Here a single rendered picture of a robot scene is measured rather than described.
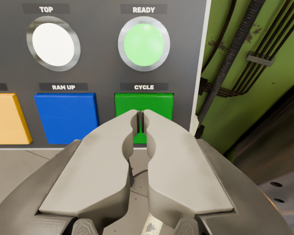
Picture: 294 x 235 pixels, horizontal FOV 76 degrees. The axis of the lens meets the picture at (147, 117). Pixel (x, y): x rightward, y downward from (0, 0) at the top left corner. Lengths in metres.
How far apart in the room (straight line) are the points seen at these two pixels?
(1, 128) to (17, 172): 1.20
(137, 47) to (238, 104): 0.46
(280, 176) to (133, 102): 0.39
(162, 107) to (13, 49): 0.18
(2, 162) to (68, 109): 1.35
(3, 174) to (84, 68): 1.36
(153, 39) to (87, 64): 0.08
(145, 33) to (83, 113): 0.12
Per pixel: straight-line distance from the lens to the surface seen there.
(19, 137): 0.32
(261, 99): 0.61
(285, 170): 0.51
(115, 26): 0.23
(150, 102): 0.24
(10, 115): 0.30
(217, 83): 0.55
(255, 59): 0.50
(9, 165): 1.56
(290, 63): 0.53
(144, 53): 0.22
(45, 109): 0.27
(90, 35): 0.23
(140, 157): 1.30
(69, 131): 0.28
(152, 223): 0.59
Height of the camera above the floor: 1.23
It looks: 59 degrees down
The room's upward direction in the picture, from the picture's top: 1 degrees clockwise
